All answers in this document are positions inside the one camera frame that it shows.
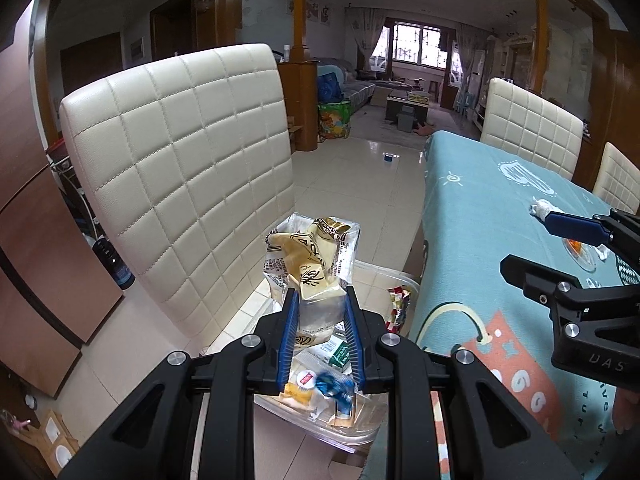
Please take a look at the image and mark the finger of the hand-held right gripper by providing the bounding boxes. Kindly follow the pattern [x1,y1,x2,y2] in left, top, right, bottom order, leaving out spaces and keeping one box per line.
[544,208,640,263]
[500,254,640,343]

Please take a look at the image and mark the beige foil snack wrapper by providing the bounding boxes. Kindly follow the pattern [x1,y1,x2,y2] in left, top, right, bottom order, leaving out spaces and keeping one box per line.
[262,214,362,351]

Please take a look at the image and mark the wooden pillar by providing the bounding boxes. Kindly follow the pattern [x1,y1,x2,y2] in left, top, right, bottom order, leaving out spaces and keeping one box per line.
[531,0,552,97]
[292,0,309,61]

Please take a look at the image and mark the wall pictures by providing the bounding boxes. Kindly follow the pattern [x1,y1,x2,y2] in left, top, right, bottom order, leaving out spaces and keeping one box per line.
[304,0,334,24]

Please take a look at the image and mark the blue bag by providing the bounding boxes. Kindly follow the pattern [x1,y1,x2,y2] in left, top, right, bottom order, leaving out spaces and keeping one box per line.
[317,72,344,103]

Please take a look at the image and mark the red and yellow snack wrapper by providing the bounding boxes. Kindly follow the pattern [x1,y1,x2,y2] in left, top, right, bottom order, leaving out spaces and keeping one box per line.
[384,285,414,336]

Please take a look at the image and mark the blue foil wrapper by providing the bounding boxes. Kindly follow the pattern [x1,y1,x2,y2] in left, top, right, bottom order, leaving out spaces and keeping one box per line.
[312,372,358,407]

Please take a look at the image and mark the sofa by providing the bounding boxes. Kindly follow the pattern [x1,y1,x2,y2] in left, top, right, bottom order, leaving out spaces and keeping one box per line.
[320,57,377,111]

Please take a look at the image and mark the window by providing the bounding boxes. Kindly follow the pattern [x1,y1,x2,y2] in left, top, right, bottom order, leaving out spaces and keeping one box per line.
[387,20,452,68]

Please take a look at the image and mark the cream quilted chair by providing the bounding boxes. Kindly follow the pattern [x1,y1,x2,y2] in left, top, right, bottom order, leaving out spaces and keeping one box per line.
[592,141,640,213]
[479,77,585,181]
[59,42,296,357]

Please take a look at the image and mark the brown wooden wardrobe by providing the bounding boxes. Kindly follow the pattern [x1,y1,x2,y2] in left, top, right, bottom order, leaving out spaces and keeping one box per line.
[0,45,126,401]

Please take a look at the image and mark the cardboard box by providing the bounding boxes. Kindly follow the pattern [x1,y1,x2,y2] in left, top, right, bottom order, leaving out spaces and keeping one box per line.
[30,409,81,478]

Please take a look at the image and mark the wooden counter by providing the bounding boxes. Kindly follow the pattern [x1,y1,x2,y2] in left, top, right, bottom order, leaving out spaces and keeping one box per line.
[277,57,321,152]

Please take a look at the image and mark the clear plastic lid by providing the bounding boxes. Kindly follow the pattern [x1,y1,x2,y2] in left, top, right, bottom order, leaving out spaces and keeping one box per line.
[560,235,603,274]

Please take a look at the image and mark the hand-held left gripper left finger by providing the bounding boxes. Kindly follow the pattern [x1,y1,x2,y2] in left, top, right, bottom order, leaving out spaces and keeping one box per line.
[57,285,302,480]

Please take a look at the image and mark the colourful printed bag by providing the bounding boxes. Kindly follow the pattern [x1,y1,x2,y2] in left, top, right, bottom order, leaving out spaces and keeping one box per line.
[317,100,354,141]

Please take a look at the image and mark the person's right hand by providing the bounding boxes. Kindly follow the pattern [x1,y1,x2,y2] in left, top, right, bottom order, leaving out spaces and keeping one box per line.
[611,389,640,436]

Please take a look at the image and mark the teal printed tablecloth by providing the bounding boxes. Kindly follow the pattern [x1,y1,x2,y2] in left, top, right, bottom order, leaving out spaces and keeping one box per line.
[360,130,640,480]

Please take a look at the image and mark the dark glass bottle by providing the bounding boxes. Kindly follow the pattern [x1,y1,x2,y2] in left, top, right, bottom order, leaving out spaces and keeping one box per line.
[92,237,136,291]

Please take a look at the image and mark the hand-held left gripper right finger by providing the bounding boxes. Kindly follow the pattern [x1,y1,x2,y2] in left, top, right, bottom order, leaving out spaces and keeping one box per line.
[342,285,583,480]

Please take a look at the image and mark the green and white milk carton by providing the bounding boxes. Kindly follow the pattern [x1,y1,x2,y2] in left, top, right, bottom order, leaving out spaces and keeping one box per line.
[327,340,352,372]

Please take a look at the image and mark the coffee table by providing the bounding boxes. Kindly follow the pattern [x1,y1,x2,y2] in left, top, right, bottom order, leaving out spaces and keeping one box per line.
[385,89,434,122]

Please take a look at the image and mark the clear plastic bin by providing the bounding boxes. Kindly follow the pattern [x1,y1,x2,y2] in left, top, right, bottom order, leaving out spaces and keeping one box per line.
[200,259,422,448]

